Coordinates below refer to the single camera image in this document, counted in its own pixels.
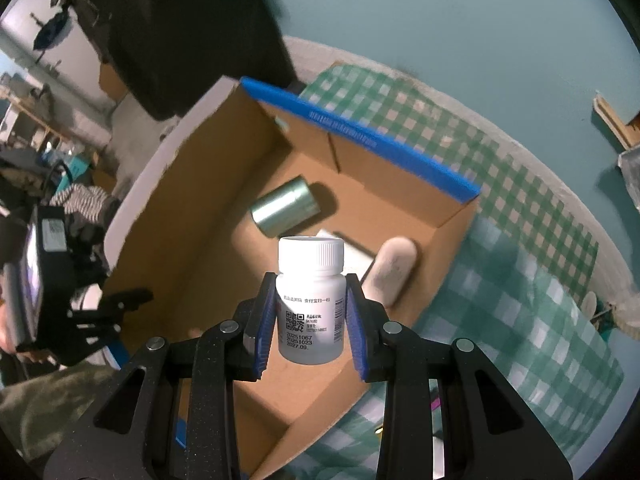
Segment dark cloth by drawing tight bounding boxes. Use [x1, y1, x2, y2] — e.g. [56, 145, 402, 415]
[52, 0, 296, 121]

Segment white square box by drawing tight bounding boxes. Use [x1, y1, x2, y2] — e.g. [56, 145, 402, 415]
[315, 230, 376, 281]

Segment dark hanging bag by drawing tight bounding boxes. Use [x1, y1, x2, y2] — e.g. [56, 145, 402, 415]
[32, 2, 71, 51]

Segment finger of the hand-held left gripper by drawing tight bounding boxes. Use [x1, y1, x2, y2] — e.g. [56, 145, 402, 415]
[70, 310, 121, 343]
[102, 287, 153, 311]

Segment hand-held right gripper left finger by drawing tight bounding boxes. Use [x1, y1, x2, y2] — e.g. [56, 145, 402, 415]
[42, 272, 278, 480]

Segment blue-edged cardboard box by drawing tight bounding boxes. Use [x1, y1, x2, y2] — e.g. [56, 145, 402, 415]
[102, 76, 482, 480]

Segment cardboard strip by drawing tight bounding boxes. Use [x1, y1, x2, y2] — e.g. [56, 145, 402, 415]
[592, 91, 640, 153]

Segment olive green pants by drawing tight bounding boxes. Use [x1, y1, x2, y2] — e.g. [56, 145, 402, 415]
[0, 365, 126, 466]

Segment green tin can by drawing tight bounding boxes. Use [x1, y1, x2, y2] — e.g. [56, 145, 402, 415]
[250, 176, 321, 238]

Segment white pill bottle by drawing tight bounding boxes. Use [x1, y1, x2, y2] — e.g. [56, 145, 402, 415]
[275, 235, 348, 365]

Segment green checkered tablecloth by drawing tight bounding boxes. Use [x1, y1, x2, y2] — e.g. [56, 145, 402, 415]
[280, 62, 626, 480]

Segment white oval case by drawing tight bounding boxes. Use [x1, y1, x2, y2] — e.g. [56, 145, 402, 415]
[361, 236, 418, 309]

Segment person's left hand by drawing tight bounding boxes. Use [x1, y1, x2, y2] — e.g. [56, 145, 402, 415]
[0, 312, 48, 365]

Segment silver foil sheet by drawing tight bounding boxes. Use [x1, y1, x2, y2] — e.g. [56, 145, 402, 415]
[617, 145, 640, 211]

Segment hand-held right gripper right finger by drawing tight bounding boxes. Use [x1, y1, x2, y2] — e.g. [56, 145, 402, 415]
[345, 272, 573, 480]

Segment striped cloth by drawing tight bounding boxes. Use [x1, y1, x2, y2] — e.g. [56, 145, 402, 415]
[50, 183, 121, 241]

